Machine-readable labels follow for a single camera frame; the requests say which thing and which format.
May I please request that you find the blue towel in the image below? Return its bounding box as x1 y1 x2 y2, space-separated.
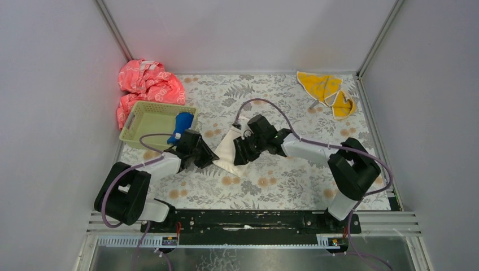
167 112 194 145

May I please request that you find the cream towel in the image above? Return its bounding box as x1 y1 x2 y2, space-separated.
214 116 249 177

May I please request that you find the yellow towel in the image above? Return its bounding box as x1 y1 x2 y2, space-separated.
296 71 356 120

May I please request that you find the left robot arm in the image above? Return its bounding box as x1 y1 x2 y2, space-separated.
94 129 219 228

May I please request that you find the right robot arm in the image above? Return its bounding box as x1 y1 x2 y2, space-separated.
232 115 381 221

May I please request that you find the floral table mat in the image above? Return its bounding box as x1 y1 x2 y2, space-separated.
106 73 401 211

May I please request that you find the green plastic basket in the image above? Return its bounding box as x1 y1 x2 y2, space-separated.
119 101 199 150

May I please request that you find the pink patterned cloth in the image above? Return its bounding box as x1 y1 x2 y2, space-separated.
116 59 186 129

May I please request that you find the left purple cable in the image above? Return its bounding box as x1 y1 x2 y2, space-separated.
101 133 180 271

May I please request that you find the purple cable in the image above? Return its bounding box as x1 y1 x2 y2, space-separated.
232 98 394 271
101 133 180 271

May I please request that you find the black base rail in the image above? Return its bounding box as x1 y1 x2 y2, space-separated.
141 209 362 246

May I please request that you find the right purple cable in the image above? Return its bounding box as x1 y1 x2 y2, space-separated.
232 98 394 271

